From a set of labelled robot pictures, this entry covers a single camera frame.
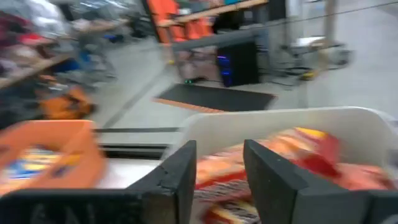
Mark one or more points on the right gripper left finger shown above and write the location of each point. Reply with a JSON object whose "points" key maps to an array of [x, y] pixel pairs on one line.
{"points": [[168, 193]]}

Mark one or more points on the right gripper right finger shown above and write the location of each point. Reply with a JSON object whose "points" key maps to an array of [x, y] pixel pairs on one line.
{"points": [[280, 193]]}

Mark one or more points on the red noodle pack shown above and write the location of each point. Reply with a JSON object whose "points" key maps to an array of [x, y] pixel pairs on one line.
{"points": [[317, 152]]}

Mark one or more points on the orange-red noodle pack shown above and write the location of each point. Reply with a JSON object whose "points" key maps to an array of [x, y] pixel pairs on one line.
{"points": [[220, 171]]}

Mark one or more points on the blue soy sauce noodle pack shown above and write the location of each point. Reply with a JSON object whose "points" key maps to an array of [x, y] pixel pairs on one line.
{"points": [[28, 165]]}

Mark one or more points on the white plastic bin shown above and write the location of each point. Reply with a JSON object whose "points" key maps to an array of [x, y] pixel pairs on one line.
{"points": [[248, 127]]}

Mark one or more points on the orange plastic bin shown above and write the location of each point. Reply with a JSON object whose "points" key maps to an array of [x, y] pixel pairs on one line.
{"points": [[77, 140]]}

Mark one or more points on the black hazard-striped floor mat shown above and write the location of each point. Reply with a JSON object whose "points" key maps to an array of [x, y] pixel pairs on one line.
{"points": [[217, 98]]}

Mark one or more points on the black tower with blue lights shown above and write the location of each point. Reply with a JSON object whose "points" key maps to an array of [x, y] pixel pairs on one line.
{"points": [[242, 65]]}

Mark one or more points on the red partition panel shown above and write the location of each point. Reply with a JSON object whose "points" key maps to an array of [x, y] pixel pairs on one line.
{"points": [[161, 18]]}

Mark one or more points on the black aluminium table frame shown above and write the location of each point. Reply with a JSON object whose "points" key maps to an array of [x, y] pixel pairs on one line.
{"points": [[133, 152]]}

